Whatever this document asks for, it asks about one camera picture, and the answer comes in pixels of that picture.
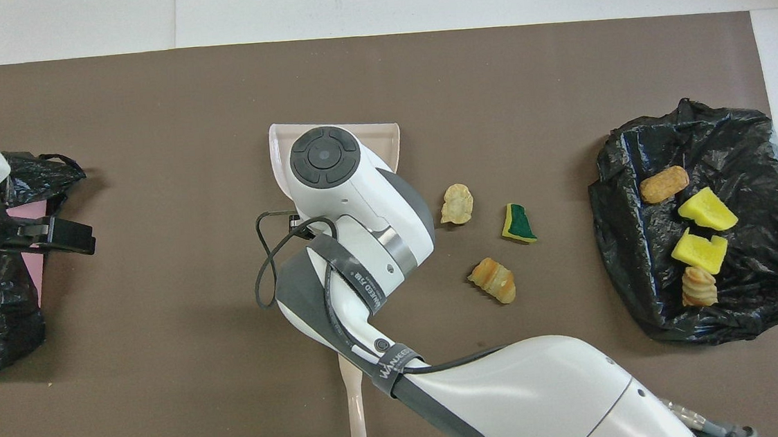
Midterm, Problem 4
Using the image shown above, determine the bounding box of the wedge-shaped yellow green sponge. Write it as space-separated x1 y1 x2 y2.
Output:
499 202 538 247

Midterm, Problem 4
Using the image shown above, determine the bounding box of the beige plastic dustpan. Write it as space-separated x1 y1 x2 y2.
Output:
267 114 406 202

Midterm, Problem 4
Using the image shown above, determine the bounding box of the brown table mat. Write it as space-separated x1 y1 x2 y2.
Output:
0 2 778 437

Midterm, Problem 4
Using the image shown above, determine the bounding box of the striped toy croissant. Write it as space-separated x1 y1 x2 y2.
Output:
680 265 719 309
466 256 517 307

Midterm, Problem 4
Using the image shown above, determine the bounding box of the notched yellow green sponge piece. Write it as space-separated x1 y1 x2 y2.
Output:
669 224 731 278

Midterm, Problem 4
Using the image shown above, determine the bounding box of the pale yellow bread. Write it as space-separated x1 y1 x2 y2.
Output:
438 182 476 226

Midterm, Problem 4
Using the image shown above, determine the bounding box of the brown oval bread roll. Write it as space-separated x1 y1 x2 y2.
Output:
638 164 692 205

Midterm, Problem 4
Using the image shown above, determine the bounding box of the black bag lined bin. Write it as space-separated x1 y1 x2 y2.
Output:
581 90 778 355

